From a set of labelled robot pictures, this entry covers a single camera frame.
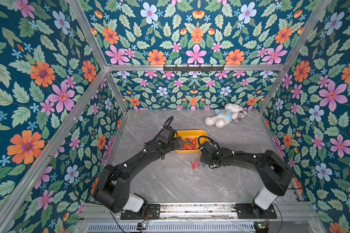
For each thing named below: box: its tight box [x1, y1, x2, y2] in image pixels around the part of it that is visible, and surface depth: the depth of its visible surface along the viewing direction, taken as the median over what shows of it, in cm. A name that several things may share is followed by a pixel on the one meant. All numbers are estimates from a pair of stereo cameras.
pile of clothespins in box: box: [181, 137, 198, 150], surface depth 100 cm
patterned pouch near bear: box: [232, 108, 248, 123], surface depth 113 cm
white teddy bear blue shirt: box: [205, 103, 244, 129], surface depth 107 cm
